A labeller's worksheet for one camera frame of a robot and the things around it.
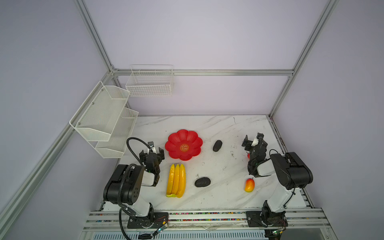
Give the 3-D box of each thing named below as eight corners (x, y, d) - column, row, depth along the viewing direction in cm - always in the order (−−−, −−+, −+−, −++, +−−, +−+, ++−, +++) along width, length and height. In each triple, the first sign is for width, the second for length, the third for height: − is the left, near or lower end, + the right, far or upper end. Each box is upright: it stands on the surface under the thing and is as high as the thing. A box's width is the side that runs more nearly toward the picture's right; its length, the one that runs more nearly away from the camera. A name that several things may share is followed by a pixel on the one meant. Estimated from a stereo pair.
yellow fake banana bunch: (167, 198, 82) (165, 195, 78) (170, 167, 93) (169, 164, 89) (185, 198, 82) (184, 195, 78) (186, 167, 93) (186, 164, 89)
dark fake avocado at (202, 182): (194, 187, 86) (194, 184, 82) (194, 179, 89) (194, 176, 86) (210, 187, 86) (211, 184, 82) (209, 179, 89) (210, 176, 86)
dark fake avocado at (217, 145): (211, 150, 103) (211, 147, 100) (216, 141, 107) (217, 138, 105) (217, 153, 101) (217, 150, 99) (222, 144, 106) (223, 141, 103)
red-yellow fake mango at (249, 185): (245, 192, 84) (247, 190, 81) (242, 179, 89) (244, 177, 86) (255, 192, 84) (256, 190, 82) (252, 179, 89) (253, 177, 86)
